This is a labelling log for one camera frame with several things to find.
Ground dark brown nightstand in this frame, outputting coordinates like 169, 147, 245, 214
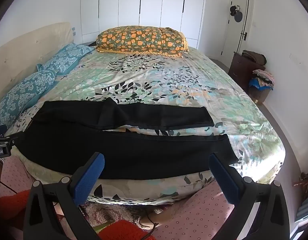
229, 52, 265, 90

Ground patterned rug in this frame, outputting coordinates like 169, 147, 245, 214
79, 200, 169, 230

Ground beige padded headboard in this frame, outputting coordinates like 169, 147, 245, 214
0, 22, 74, 110

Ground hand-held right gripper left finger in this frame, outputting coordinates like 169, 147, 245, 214
24, 152, 105, 240

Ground white door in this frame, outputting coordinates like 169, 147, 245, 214
220, 0, 250, 57

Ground black pants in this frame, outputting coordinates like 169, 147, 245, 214
16, 97, 239, 180

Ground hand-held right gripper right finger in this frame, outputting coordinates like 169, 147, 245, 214
209, 152, 291, 240

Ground pink dotted cloth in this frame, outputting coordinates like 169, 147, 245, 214
0, 155, 244, 240

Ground blue floral pillow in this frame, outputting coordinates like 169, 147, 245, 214
37, 43, 96, 77
0, 70, 61, 128

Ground black cable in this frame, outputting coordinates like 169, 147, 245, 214
139, 207, 157, 240

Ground brown wooden furniture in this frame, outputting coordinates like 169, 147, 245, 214
294, 164, 308, 193

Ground blue striped cloth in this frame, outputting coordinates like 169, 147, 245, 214
296, 200, 308, 223

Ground floral bed sheet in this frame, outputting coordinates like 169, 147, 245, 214
4, 46, 286, 205

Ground black hanging hat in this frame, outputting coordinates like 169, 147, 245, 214
230, 5, 243, 22

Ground red knitted cloth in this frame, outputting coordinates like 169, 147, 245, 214
96, 220, 149, 240
0, 190, 32, 220

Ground brown bag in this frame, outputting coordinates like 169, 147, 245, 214
241, 50, 267, 65

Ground white wardrobe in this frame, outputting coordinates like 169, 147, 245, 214
80, 0, 207, 49

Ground brown basket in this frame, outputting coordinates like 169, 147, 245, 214
249, 86, 270, 105

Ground pink clothes pile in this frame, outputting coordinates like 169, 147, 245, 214
252, 69, 275, 83

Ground orange floral folded quilt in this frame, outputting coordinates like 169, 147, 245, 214
95, 26, 190, 58

